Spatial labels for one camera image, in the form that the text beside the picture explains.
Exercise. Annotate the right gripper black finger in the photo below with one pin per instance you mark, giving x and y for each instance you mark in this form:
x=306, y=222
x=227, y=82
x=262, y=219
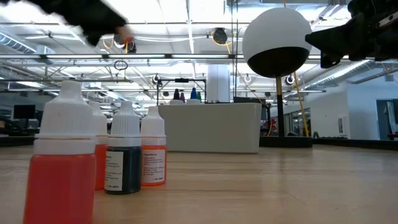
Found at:
x=332, y=43

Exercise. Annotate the white rectangular bin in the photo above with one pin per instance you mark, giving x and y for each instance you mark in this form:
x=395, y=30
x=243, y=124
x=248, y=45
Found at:
x=211, y=127

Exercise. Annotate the small dark dropper bottle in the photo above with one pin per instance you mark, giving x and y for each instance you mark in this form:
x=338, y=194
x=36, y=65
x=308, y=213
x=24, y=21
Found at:
x=130, y=171

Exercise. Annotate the black metal stand frame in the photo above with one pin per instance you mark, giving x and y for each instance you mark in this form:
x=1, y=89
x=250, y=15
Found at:
x=182, y=80

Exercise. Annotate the purple-capped Chefmaster bottle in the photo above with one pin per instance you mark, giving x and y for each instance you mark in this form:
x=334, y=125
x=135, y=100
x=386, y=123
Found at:
x=183, y=98

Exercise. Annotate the black computer monitor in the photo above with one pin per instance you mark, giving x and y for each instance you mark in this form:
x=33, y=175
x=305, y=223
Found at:
x=24, y=112

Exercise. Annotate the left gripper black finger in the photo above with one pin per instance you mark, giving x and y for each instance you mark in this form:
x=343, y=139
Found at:
x=102, y=29

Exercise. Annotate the green-capped Chefmaster bottle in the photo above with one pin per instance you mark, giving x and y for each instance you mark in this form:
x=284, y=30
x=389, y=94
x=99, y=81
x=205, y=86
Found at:
x=199, y=96

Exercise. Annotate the black-capped Chefmaster bottle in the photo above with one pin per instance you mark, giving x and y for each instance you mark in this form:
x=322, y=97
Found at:
x=176, y=94

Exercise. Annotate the long strip light fixture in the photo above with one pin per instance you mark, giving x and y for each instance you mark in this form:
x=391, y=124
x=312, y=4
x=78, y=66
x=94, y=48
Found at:
x=171, y=56

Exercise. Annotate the white building column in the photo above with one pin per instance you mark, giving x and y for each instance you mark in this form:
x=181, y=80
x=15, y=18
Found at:
x=218, y=82

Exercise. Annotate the white globe table lamp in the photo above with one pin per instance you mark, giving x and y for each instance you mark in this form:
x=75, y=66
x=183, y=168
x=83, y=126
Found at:
x=275, y=31

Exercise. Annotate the small orange dropper bottle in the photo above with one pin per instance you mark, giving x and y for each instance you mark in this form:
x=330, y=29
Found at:
x=154, y=165

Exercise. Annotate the small red dropper bottle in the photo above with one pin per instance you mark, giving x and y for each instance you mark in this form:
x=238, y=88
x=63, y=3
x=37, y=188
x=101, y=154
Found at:
x=101, y=168
x=59, y=186

